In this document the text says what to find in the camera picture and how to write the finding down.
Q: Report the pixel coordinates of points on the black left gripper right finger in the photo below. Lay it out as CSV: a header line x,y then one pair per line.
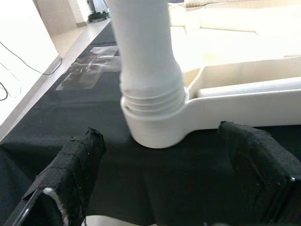
x,y
258,164

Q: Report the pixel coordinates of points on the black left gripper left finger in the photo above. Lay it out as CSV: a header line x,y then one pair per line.
x,y
70,169

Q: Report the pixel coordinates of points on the white threaded table leg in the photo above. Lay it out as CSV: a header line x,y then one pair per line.
x,y
258,88
143,47

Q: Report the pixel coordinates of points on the black tablecloth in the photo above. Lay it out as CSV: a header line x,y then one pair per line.
x,y
70,113

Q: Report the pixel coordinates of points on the crumpled clear tape patch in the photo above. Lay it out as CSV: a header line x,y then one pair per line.
x,y
94,61

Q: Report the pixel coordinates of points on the white plastic table top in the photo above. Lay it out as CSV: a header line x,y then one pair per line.
x,y
235,51

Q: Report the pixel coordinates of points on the black floor mop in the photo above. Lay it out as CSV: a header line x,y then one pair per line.
x,y
97,17

